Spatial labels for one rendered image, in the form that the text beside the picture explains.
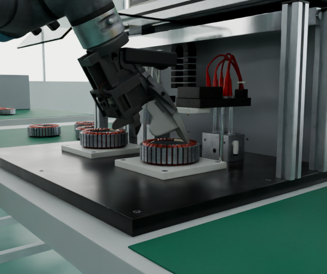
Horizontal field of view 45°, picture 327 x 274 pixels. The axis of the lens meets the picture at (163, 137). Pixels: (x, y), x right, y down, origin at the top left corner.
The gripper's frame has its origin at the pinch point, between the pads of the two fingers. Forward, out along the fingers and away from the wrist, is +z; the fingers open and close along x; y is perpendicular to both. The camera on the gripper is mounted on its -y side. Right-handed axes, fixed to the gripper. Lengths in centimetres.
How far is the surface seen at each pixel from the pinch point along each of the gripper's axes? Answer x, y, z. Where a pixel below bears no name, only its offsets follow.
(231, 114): 2.5, -15.4, 4.8
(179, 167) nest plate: 5.8, 3.3, 3.5
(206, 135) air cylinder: -2.4, -11.3, 7.7
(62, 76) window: -471, -181, 77
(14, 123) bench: -157, -16, 21
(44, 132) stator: -71, -2, 8
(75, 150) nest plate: -23.9, 7.5, 1.4
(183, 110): 1.3, -5.7, -2.3
